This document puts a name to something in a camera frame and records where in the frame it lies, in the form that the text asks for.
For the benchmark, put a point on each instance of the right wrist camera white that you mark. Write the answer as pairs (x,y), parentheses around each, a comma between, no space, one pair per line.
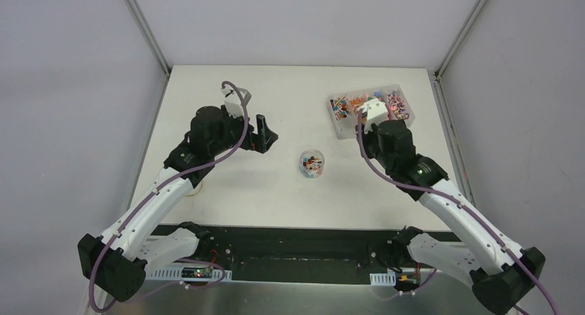
(372,112)

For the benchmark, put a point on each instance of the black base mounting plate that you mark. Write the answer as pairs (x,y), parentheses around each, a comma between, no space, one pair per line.
(290,255)

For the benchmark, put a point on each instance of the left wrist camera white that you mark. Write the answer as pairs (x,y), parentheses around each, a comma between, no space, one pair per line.
(233,104)

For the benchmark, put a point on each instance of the candies inside jar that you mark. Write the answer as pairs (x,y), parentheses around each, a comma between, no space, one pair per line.
(312,165)

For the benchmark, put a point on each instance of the right white cable duct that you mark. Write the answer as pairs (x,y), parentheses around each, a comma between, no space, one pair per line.
(383,279)

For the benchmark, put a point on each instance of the left white cable duct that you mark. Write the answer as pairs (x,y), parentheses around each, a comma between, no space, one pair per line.
(189,274)

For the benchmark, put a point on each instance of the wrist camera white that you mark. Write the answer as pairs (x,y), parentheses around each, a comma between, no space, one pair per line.
(233,104)
(372,112)

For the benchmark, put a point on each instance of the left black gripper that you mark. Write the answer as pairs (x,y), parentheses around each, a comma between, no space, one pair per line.
(253,136)

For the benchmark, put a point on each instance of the white cable duct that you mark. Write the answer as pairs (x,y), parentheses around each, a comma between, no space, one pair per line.
(383,279)
(189,274)

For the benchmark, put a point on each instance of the clear plastic round jar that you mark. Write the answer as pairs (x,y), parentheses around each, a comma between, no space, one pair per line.
(310,151)

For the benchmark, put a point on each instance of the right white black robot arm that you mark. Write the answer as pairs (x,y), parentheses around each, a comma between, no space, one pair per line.
(499,271)

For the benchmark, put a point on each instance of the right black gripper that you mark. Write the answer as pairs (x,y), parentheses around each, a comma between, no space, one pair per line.
(365,136)

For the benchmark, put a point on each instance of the clear divided candy box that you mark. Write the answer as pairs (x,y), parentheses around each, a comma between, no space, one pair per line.
(342,108)

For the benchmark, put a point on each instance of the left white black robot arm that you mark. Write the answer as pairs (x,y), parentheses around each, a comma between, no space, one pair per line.
(120,258)

